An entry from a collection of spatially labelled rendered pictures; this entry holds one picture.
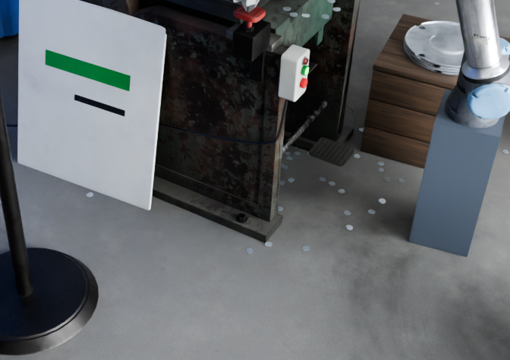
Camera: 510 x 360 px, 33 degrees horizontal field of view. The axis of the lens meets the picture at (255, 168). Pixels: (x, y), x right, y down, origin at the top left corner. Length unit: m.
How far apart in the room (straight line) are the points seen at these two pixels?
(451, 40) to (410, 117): 0.29
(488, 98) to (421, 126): 0.70
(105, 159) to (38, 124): 0.26
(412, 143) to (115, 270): 1.07
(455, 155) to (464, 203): 0.17
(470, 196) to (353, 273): 0.40
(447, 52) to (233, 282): 1.02
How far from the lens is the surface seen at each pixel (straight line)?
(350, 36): 2.76
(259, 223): 2.63
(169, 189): 2.75
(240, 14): 2.18
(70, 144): 2.79
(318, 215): 2.73
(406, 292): 2.54
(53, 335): 2.36
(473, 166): 2.48
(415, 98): 2.83
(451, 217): 2.60
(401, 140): 2.93
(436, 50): 2.89
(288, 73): 2.29
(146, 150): 2.63
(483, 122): 2.42
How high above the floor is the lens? 1.80
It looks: 39 degrees down
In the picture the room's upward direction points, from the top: 3 degrees clockwise
